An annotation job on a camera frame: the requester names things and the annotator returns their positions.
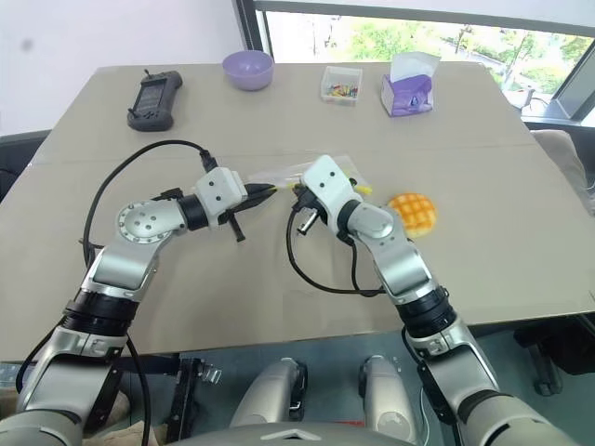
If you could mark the clear box of coloured pins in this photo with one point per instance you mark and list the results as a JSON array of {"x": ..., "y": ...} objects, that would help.
[{"x": 340, "y": 86}]

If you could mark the beige cloth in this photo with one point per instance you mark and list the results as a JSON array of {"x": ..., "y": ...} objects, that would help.
[{"x": 132, "y": 427}]

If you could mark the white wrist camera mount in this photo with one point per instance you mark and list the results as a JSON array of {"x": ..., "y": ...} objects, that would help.
[
  {"x": 216, "y": 188},
  {"x": 325, "y": 183}
]

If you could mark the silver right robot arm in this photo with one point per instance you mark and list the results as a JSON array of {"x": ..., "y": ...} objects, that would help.
[{"x": 400, "y": 265}]

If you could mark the black metal stand frame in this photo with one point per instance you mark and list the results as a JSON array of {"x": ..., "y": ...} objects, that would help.
[{"x": 186, "y": 399}]

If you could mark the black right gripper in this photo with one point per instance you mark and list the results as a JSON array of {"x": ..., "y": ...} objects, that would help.
[{"x": 309, "y": 202}]

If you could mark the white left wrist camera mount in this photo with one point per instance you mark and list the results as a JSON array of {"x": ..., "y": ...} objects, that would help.
[{"x": 216, "y": 188}]

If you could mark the beige cushion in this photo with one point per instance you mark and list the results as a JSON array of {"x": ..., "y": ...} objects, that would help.
[{"x": 558, "y": 153}]

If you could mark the silver right robot leg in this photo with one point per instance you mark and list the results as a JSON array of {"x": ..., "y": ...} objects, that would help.
[{"x": 386, "y": 395}]

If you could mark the silver robot leg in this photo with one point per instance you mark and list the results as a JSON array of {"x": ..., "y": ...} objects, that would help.
[
  {"x": 386, "y": 395},
  {"x": 274, "y": 395}
]

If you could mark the black table support clamp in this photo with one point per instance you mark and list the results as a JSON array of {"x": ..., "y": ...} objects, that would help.
[{"x": 548, "y": 353}]

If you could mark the black handheld controller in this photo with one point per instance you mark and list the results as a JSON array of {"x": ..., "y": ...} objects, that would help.
[{"x": 153, "y": 100}]

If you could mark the purple plastic bowl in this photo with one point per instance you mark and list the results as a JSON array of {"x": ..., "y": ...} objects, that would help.
[{"x": 246, "y": 72}]

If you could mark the small white device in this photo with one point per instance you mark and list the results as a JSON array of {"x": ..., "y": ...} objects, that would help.
[{"x": 523, "y": 97}]

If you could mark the black chair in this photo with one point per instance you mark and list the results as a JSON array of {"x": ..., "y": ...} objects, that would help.
[{"x": 18, "y": 153}]

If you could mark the small metal bracket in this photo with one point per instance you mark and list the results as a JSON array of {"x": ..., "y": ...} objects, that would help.
[{"x": 210, "y": 371}]

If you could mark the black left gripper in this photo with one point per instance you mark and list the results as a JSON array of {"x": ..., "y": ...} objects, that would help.
[{"x": 236, "y": 223}]

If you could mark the purple tissue pack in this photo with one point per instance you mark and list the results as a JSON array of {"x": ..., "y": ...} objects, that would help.
[{"x": 409, "y": 95}]

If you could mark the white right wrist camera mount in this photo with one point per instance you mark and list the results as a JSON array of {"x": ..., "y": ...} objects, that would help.
[{"x": 325, "y": 183}]

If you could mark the grey robot torso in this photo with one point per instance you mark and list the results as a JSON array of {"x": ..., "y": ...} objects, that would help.
[{"x": 288, "y": 436}]

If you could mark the silver left robot leg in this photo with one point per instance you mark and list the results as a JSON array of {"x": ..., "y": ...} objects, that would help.
[{"x": 274, "y": 395}]

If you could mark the clear yellow-zip plastic bag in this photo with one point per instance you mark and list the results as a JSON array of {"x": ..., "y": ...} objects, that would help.
[{"x": 274, "y": 176}]

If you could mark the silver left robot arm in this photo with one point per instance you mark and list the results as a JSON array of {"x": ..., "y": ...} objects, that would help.
[{"x": 139, "y": 227}]

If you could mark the orange waffle bread snack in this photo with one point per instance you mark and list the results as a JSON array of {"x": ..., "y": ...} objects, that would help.
[{"x": 413, "y": 211}]

